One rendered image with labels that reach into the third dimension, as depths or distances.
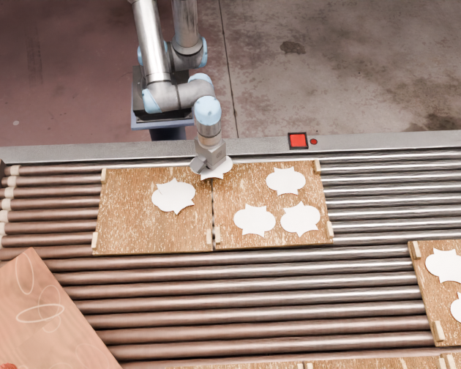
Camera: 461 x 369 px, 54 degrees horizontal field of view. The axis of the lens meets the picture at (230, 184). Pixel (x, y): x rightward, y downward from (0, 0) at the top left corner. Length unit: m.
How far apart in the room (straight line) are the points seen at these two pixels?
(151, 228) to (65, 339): 0.46
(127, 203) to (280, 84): 1.92
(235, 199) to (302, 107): 1.65
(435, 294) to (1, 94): 3.03
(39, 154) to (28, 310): 0.69
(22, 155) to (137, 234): 0.61
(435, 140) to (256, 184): 0.77
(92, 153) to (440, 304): 1.36
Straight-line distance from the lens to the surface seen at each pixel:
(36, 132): 3.29
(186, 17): 1.63
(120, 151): 1.84
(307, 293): 1.54
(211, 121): 1.32
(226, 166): 1.55
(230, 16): 3.87
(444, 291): 1.66
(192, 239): 1.58
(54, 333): 1.45
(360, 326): 1.54
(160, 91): 1.39
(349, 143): 1.87
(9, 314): 1.52
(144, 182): 1.71
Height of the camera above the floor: 2.36
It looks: 58 degrees down
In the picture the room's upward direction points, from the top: straight up
